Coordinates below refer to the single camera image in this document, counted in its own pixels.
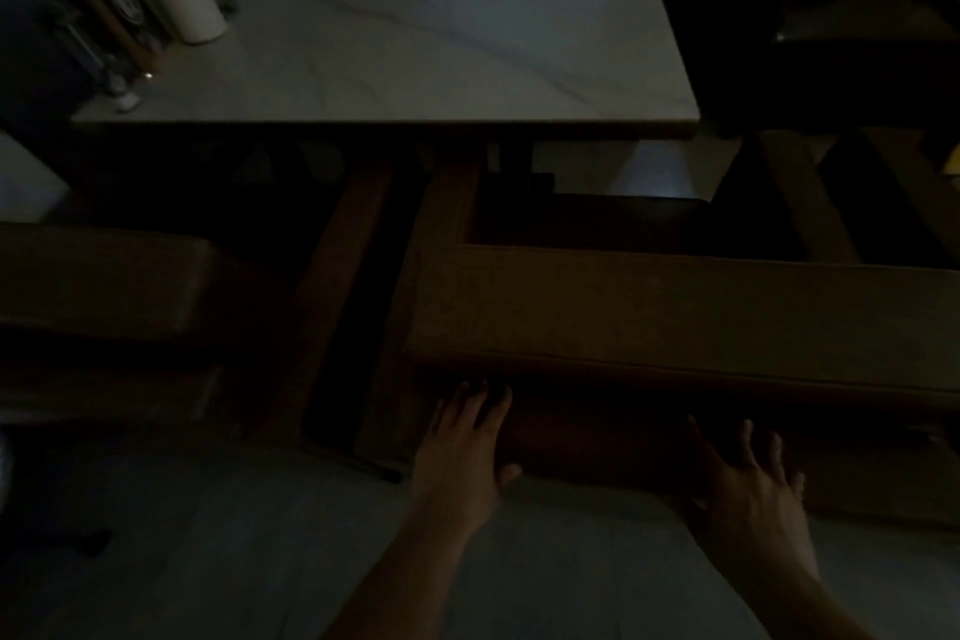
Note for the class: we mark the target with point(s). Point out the white cylindrical tissue holder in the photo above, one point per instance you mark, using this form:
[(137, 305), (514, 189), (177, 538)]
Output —
[(189, 3)]

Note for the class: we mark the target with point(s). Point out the person's right forearm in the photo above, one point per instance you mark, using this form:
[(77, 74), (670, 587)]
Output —
[(795, 606)]

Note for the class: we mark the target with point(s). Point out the person's right hand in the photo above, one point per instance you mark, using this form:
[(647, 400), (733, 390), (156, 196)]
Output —
[(746, 512)]

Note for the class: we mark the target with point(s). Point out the person's left thumb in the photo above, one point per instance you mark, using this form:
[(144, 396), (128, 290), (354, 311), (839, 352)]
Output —
[(510, 475)]

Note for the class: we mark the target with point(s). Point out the person's left forearm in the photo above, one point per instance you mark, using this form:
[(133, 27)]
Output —
[(405, 579)]

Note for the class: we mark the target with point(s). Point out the white seat corner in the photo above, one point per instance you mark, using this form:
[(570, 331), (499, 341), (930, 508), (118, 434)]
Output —
[(26, 178)]

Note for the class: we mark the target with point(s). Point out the dark chair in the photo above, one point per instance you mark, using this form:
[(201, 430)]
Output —
[(810, 39)]

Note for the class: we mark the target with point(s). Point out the person's right thumb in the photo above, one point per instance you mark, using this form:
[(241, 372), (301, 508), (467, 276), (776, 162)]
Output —
[(702, 446)]

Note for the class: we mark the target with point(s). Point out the small white table object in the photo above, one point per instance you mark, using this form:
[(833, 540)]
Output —
[(127, 99)]

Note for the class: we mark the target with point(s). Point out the person's right middle finger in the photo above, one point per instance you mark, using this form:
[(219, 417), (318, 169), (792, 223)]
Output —
[(777, 456)]

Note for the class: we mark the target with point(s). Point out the person's left hand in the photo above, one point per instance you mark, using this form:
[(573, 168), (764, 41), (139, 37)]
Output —
[(454, 474)]

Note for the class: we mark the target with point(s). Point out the dark menu stand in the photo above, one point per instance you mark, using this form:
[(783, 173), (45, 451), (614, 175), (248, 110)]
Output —
[(112, 17)]

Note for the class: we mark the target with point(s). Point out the person's left middle finger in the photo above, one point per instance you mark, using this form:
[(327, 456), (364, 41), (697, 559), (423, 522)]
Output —
[(477, 403)]

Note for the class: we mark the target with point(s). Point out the person's left little finger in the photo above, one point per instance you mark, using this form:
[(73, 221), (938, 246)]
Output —
[(439, 420)]

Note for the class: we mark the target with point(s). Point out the brown wooden cushioned chair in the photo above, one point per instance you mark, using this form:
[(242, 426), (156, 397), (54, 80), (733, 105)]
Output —
[(105, 287), (675, 317)]

